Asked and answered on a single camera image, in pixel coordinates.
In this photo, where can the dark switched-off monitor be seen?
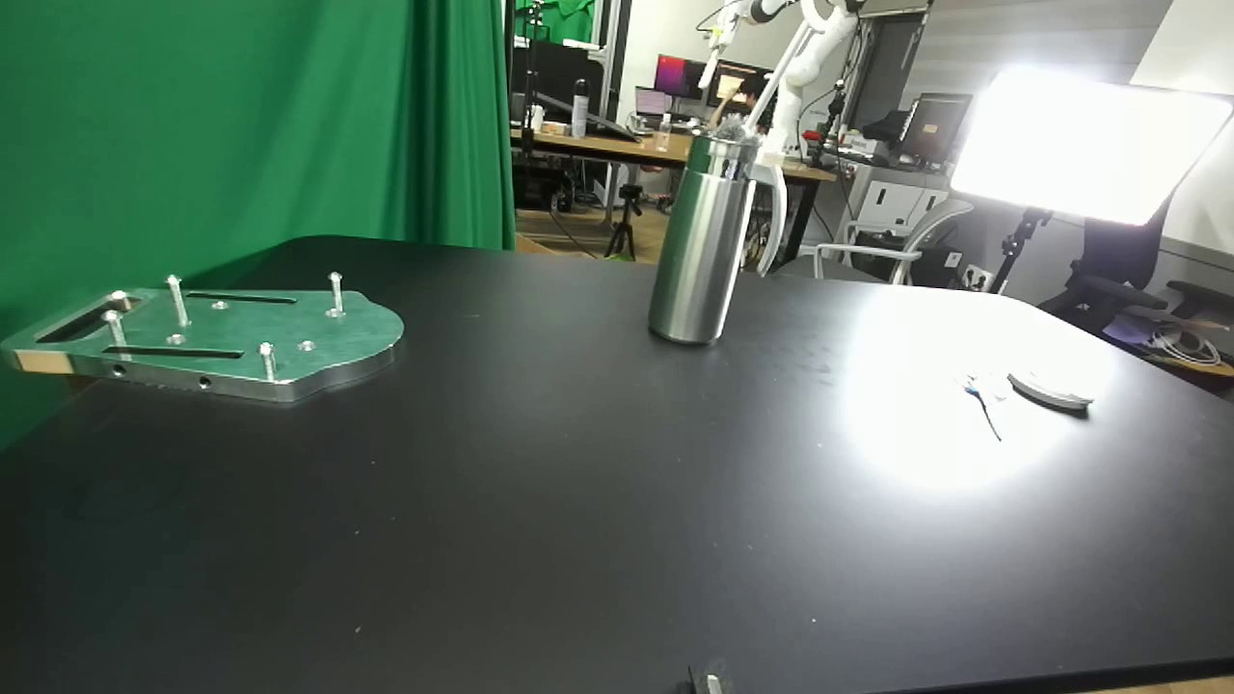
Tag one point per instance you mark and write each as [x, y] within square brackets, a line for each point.
[556, 70]

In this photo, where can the flat metal mounting plate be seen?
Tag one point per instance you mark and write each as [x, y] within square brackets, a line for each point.
[245, 338]

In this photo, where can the tan wooden block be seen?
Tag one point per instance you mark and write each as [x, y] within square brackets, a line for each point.
[38, 362]

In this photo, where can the white drawer cabinet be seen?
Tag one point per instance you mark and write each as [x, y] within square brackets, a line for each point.
[900, 203]

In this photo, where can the bright studio light panel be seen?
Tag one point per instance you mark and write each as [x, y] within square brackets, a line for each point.
[1085, 144]

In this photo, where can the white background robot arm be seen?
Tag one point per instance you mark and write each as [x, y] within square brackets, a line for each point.
[829, 42]

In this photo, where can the black light stand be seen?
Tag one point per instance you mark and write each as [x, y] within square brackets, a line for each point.
[1018, 253]

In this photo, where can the long wooden desk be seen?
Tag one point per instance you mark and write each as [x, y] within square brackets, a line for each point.
[617, 144]

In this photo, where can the black office chair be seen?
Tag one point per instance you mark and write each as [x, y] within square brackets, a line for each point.
[1130, 291]

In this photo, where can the green backdrop curtain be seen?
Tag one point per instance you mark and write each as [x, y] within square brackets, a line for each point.
[193, 128]

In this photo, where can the upright silver bolt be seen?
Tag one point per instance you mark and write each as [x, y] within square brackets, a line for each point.
[118, 330]
[337, 294]
[267, 358]
[178, 300]

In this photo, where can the monitor with purple screen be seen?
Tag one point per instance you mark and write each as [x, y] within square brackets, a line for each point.
[676, 74]

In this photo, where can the small black tripod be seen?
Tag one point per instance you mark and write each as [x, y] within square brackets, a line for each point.
[622, 225]

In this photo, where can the table edge metal screw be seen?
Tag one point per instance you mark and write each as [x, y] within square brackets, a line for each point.
[711, 681]

